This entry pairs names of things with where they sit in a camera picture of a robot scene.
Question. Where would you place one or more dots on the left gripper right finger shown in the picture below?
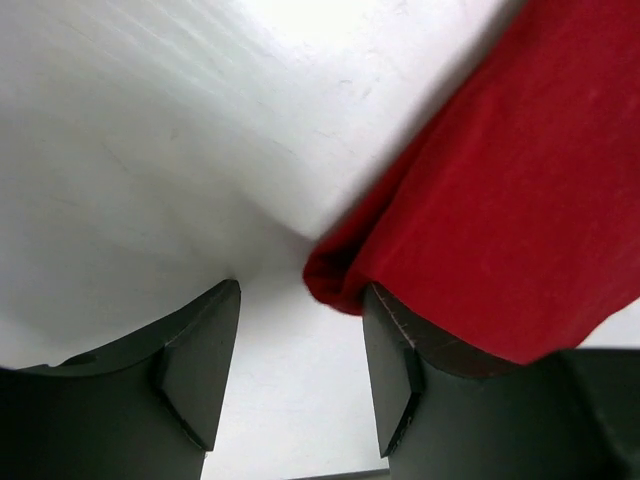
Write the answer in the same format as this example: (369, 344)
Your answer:
(399, 343)

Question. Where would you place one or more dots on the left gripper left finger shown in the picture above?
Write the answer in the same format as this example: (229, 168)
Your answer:
(190, 351)

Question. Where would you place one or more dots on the red t shirt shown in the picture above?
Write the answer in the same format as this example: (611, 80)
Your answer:
(511, 220)

